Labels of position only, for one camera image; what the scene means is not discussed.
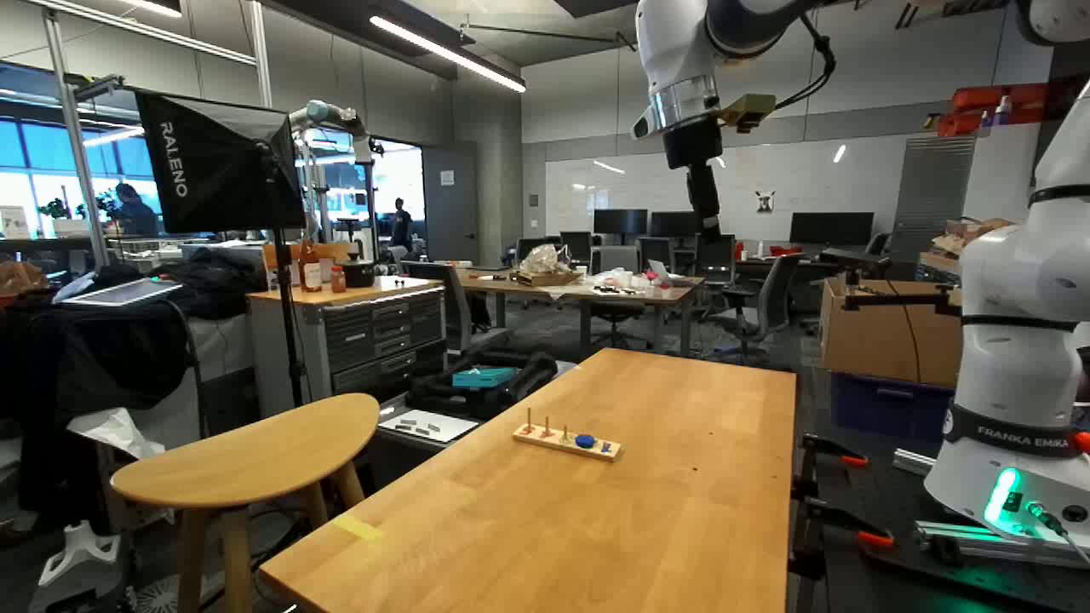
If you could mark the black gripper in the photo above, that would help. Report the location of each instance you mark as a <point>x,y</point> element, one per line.
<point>692,148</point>

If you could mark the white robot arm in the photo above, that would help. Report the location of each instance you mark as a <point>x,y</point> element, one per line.
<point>684,47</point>

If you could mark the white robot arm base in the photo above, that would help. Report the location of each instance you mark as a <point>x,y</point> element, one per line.
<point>1013,453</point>

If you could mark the background work table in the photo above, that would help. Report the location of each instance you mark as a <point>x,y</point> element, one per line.
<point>658,302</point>

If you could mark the cardboard box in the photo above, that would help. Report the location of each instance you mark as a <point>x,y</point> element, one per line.
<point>886,327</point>

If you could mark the blue storage bin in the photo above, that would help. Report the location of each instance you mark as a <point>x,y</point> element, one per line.
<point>892,407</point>

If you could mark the wooden number peg board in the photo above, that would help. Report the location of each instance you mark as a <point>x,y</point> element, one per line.
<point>569,442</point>

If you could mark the black bag on floor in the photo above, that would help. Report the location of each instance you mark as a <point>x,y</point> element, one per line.
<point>481,385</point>

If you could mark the grey drawer cabinet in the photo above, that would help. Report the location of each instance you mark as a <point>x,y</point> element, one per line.
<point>345,343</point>

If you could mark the black softbox light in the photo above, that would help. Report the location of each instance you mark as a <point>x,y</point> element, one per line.
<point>219,166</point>

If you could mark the round wooden stool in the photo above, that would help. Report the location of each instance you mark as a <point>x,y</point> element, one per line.
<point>216,481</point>

